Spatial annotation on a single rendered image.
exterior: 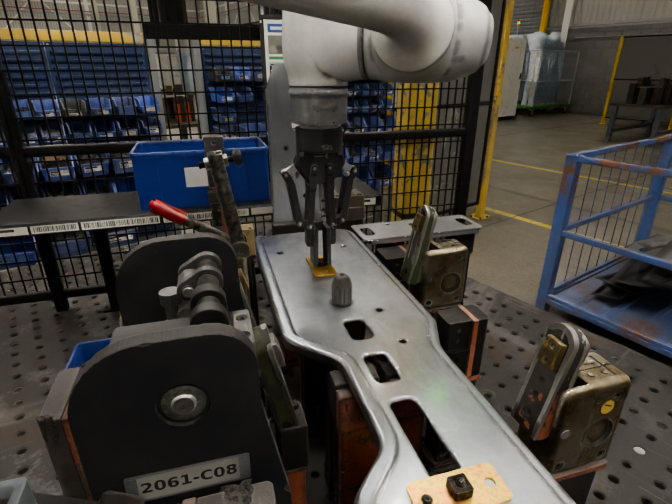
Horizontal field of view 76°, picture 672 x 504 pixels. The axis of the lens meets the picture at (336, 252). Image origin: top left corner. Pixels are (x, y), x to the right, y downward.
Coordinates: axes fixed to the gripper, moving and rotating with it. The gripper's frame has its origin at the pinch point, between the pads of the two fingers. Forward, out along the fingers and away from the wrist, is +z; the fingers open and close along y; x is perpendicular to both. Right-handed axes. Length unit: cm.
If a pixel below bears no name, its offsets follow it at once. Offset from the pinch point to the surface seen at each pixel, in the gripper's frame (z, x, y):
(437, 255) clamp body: 0.8, -8.3, 18.5
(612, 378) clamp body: 0.2, -42.7, 19.4
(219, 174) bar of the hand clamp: -13.9, -1.9, -16.0
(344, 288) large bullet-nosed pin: 1.5, -14.2, 0.0
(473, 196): 80, 268, 215
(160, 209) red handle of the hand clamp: -9.0, -1.2, -25.1
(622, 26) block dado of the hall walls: -136, 990, 1116
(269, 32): -37, 54, 1
